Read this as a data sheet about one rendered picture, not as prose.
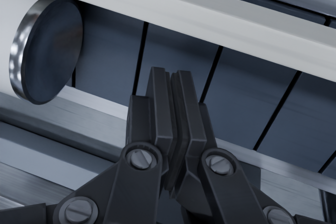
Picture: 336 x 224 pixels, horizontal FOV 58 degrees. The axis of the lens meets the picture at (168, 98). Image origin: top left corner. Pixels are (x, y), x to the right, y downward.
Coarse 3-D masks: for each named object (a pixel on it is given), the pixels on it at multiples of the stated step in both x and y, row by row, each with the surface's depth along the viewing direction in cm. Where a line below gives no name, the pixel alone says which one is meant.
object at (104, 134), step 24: (0, 96) 29; (0, 120) 31; (24, 120) 30; (48, 120) 29; (72, 120) 28; (96, 120) 27; (120, 120) 26; (72, 144) 30; (96, 144) 29; (120, 144) 28; (264, 192) 27; (288, 192) 26; (312, 192) 25; (312, 216) 27
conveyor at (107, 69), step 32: (256, 0) 13; (96, 32) 16; (128, 32) 15; (160, 32) 15; (96, 64) 17; (128, 64) 17; (160, 64) 16; (192, 64) 16; (224, 64) 15; (256, 64) 15; (128, 96) 18; (224, 96) 16; (256, 96) 16; (288, 96) 15; (320, 96) 15; (224, 128) 17; (256, 128) 17; (288, 128) 16; (320, 128) 16; (288, 160) 17; (320, 160) 17
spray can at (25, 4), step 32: (0, 0) 12; (32, 0) 12; (64, 0) 13; (0, 32) 12; (32, 32) 12; (64, 32) 15; (0, 64) 12; (32, 64) 14; (64, 64) 16; (32, 96) 13
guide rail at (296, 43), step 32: (96, 0) 11; (128, 0) 11; (160, 0) 10; (192, 0) 10; (224, 0) 11; (192, 32) 11; (224, 32) 10; (256, 32) 10; (288, 32) 10; (320, 32) 11; (288, 64) 10; (320, 64) 10
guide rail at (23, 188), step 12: (0, 168) 12; (12, 168) 13; (0, 180) 12; (12, 180) 12; (24, 180) 12; (36, 180) 12; (48, 180) 12; (0, 192) 12; (12, 192) 12; (24, 192) 12; (36, 192) 12; (48, 192) 12; (60, 192) 12; (0, 204) 12; (12, 204) 12; (24, 204) 12; (48, 204) 12
